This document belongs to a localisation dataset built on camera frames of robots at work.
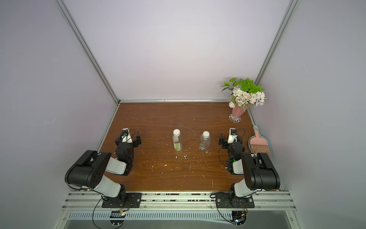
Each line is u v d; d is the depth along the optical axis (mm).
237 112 977
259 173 438
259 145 922
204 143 853
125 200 712
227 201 726
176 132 788
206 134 812
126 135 757
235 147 696
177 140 872
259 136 949
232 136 775
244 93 849
